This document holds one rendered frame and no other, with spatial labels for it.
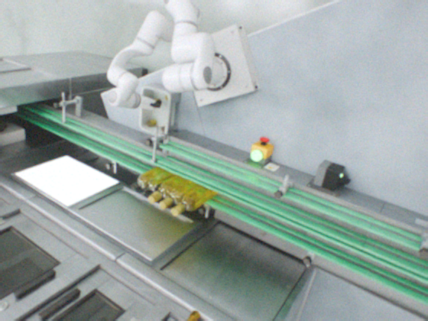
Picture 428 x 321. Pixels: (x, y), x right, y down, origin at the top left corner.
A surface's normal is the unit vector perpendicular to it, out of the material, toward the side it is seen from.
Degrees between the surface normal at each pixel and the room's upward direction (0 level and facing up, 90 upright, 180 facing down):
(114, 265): 90
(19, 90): 90
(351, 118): 0
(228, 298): 90
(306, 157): 0
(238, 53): 4
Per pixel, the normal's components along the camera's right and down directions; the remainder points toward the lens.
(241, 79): -0.54, 0.29
